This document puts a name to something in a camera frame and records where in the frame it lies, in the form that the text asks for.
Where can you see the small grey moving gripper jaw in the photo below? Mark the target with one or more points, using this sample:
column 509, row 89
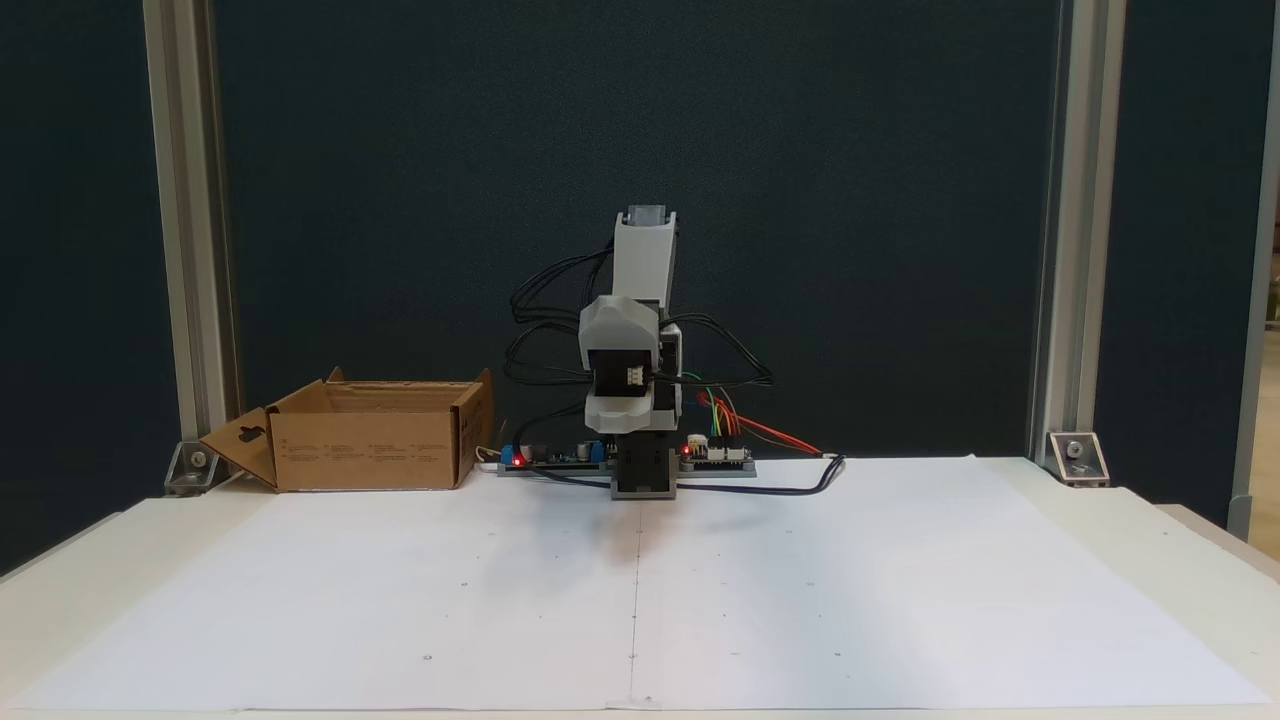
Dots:
column 618, row 414

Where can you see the wide grey fixed gripper jaw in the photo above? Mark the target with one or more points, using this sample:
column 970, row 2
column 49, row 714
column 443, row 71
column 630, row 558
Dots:
column 620, row 325

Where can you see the blue circuit board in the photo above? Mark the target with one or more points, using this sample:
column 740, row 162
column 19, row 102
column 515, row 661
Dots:
column 550, row 460

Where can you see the open brown cardboard box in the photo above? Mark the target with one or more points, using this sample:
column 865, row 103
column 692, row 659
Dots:
column 360, row 450

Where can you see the white paper sheet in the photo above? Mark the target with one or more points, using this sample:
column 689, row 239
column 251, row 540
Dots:
column 350, row 600
column 900, row 600

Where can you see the thin grey metal bar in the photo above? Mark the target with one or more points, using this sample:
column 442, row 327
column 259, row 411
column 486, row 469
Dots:
column 1260, row 200

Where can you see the silver corner bracket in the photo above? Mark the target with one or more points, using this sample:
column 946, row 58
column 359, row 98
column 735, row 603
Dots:
column 1078, row 460
column 195, row 470

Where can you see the aluminium frame post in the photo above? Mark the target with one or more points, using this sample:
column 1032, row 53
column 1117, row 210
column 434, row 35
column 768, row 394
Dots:
column 190, row 200
column 1075, row 200

